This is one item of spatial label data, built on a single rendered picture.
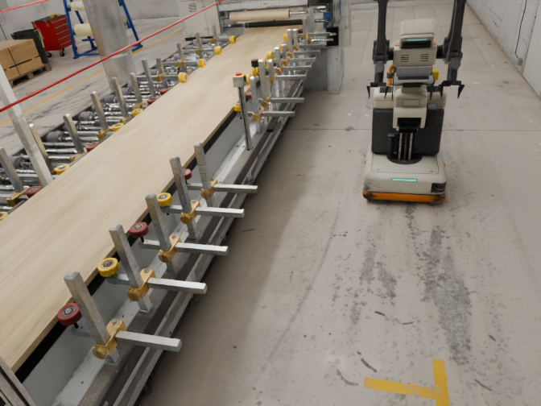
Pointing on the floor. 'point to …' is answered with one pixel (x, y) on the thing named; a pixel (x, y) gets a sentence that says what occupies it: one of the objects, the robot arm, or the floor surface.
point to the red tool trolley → (54, 33)
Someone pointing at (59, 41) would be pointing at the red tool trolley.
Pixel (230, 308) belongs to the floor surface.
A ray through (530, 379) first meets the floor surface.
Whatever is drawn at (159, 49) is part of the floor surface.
